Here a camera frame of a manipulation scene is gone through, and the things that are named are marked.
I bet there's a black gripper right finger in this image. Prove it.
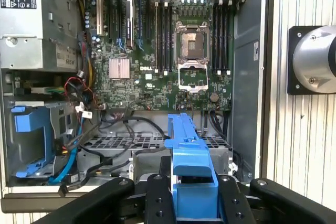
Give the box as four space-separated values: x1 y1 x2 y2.
218 174 336 224

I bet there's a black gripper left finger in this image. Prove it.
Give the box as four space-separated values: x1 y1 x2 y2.
34 173 177 224

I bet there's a hard disk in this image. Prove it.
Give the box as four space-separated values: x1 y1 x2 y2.
164 113 220 221

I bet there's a grey metal disk bay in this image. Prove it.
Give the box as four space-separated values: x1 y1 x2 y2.
2 98 79 183

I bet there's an empty blue disk carrier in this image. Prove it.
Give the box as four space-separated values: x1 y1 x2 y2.
10 105 57 179

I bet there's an open black PC case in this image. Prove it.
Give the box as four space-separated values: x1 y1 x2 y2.
0 0 275 213

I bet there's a green Dell motherboard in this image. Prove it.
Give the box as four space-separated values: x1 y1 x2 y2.
78 0 234 112

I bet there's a silver chipset heatsink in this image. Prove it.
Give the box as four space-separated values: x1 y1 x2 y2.
109 58 131 79

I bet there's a metal socket cover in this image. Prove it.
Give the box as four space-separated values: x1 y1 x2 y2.
177 60 209 93

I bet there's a black RAM slot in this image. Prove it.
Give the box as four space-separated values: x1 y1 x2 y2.
168 1 173 74
227 0 232 75
213 0 217 74
164 1 169 75
159 1 164 74
223 0 227 74
217 0 223 75
154 1 160 74

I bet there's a CPU socket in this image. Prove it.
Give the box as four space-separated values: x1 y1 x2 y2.
175 20 211 61

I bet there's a black expansion slot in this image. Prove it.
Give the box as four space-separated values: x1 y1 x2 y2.
146 0 151 40
138 0 142 41
117 0 123 40
106 0 112 40

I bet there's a white expansion slot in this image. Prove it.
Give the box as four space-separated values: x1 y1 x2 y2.
96 0 102 36

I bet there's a grey power supply unit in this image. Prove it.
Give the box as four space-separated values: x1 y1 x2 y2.
0 0 79 71

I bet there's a blue wire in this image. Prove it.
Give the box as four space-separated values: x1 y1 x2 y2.
48 118 87 186

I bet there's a yellow red black wire bundle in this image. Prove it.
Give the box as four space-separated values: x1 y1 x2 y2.
76 31 97 90

